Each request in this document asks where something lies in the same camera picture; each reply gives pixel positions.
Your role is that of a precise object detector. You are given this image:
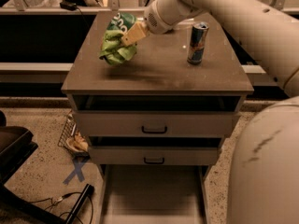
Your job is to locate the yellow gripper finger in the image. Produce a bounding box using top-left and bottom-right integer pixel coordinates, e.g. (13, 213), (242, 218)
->
(121, 21), (149, 47)

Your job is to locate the green rice chip bag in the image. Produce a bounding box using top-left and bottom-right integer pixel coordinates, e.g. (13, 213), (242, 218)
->
(99, 12), (137, 65)

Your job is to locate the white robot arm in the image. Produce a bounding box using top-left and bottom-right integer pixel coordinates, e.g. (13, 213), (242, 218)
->
(121, 0), (299, 224)

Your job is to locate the grey drawer cabinet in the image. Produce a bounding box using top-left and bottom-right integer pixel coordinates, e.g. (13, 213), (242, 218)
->
(61, 10), (254, 185)

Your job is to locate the top drawer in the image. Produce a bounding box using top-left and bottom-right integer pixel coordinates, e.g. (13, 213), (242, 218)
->
(70, 95), (243, 137)

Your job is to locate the drawer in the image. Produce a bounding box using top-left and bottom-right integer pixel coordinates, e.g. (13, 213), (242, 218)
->
(99, 165), (209, 224)
(70, 95), (243, 137)
(89, 137), (221, 165)

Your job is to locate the middle drawer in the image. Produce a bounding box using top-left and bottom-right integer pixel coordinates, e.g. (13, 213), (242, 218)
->
(89, 137), (221, 165)

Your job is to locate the bottom drawer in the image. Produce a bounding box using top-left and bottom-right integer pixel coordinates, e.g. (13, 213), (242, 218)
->
(99, 165), (209, 224)

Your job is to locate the blue energy drink can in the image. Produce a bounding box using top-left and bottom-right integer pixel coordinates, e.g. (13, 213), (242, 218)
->
(187, 21), (209, 64)

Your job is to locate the black power adapter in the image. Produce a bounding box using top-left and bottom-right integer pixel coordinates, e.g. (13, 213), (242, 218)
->
(60, 1), (77, 11)

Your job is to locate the black bar on floor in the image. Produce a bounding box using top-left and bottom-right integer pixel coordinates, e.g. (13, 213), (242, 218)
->
(64, 184), (94, 224)

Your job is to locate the wire basket with items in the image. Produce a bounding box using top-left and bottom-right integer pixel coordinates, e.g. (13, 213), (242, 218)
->
(58, 112), (89, 157)

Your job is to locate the black cable on floor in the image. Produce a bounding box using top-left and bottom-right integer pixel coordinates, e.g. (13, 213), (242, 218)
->
(26, 191), (94, 224)

